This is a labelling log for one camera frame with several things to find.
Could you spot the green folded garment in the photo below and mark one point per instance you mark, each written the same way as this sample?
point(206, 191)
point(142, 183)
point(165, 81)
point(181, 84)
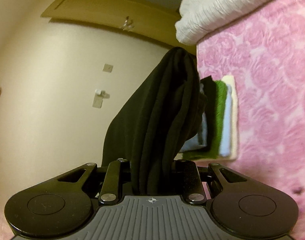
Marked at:
point(218, 120)

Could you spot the black garment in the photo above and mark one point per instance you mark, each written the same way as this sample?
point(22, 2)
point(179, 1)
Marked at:
point(208, 87)
point(155, 117)

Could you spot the square wall plate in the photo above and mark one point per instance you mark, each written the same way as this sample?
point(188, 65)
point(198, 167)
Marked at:
point(108, 68)

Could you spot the white ribbed quilt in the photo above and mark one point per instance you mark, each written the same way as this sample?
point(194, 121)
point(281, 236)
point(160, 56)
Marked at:
point(217, 10)

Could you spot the white wall bracket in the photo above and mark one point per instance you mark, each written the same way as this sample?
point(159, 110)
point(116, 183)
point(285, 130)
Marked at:
point(99, 99)

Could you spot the pink floral blanket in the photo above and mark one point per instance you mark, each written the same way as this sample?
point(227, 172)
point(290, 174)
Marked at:
point(272, 105)

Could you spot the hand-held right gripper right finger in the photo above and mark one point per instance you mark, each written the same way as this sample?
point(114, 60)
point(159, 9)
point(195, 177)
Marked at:
point(178, 170)

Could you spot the metal keys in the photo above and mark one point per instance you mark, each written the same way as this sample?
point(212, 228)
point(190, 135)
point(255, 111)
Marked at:
point(127, 24)

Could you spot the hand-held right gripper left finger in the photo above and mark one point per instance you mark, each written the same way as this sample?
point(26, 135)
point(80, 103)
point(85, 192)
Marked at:
point(122, 172)

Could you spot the black folded garment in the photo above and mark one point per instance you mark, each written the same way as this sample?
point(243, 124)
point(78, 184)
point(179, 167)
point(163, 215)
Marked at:
point(208, 87)

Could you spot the light blue folded garment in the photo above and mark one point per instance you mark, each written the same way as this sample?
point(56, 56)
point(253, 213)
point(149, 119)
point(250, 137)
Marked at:
point(226, 130)

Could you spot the wooden door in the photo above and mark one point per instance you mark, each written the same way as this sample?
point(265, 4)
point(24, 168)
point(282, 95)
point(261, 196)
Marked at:
point(92, 2)

